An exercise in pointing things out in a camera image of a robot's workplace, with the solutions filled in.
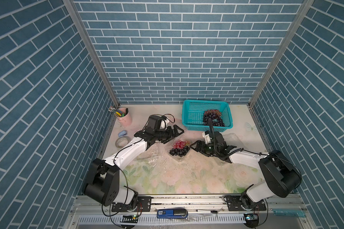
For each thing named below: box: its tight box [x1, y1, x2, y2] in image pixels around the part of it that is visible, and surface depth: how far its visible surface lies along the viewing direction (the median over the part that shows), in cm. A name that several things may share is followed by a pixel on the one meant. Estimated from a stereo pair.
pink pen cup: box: [115, 107, 133, 127], surface depth 101 cm
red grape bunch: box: [172, 139, 191, 150], surface depth 93 cm
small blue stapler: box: [118, 130, 128, 138], surface depth 101 cm
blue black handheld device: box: [156, 208, 189, 219], surface depth 70 cm
